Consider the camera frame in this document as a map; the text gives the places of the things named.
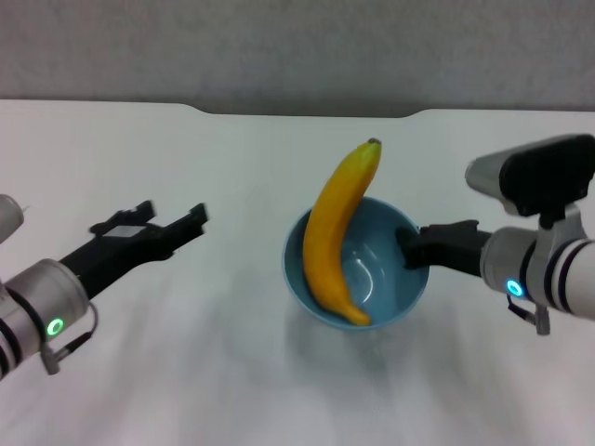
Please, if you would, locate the yellow banana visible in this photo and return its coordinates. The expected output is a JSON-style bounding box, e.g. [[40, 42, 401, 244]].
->
[[302, 137, 384, 327]]

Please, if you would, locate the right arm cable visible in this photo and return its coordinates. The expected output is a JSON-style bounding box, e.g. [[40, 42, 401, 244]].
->
[[506, 295, 552, 337]]

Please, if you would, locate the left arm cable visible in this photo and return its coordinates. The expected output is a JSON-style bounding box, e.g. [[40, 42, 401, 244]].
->
[[40, 302, 99, 377]]

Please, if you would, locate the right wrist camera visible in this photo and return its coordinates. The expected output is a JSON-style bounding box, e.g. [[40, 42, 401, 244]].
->
[[465, 134, 595, 230]]

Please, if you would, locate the blue plastic bowl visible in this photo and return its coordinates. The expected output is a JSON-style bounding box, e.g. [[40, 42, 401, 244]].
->
[[281, 195, 430, 331]]

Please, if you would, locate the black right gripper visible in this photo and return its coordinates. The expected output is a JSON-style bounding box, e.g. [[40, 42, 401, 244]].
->
[[393, 218, 494, 281]]

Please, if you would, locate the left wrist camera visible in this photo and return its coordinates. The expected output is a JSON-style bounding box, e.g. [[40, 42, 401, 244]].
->
[[0, 193, 25, 243]]

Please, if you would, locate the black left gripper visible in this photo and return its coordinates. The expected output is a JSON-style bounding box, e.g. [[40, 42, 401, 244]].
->
[[59, 200, 209, 304]]

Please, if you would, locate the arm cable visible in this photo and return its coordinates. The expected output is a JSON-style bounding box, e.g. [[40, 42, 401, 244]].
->
[[506, 295, 552, 337], [40, 302, 99, 377]]

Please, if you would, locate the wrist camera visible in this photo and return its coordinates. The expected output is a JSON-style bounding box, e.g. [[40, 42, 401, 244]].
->
[[0, 193, 25, 243], [465, 134, 595, 230]]

